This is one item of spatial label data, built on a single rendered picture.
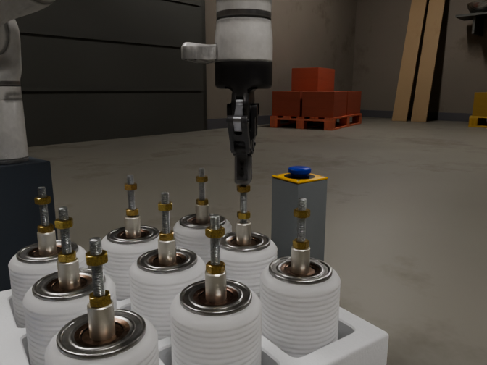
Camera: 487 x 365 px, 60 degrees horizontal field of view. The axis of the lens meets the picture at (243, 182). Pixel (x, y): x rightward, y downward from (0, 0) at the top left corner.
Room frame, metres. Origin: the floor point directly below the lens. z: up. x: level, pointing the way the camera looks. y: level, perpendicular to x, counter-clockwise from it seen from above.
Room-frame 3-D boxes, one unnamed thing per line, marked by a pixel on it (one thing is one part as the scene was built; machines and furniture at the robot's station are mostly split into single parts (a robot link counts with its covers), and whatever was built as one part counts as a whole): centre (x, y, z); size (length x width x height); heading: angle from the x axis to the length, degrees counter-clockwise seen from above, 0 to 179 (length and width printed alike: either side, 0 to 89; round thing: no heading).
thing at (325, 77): (5.64, -0.98, 0.37); 1.32 x 1.03 x 0.74; 138
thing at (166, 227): (0.51, 0.10, 0.30); 0.01 x 0.01 x 0.08
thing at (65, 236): (0.44, 0.19, 0.30); 0.01 x 0.01 x 0.08
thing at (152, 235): (0.60, 0.16, 0.25); 0.08 x 0.08 x 0.01
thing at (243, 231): (0.57, 0.00, 0.26); 0.02 x 0.02 x 0.03
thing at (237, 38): (0.58, 0.02, 0.53); 0.11 x 0.09 x 0.06; 83
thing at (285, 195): (0.73, -0.10, 0.16); 0.07 x 0.07 x 0.31; 35
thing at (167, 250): (0.51, 0.10, 0.26); 0.02 x 0.02 x 0.03
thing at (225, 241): (0.57, 0.00, 0.25); 0.08 x 0.08 x 0.01
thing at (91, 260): (0.34, 0.13, 0.32); 0.02 x 0.02 x 0.01; 55
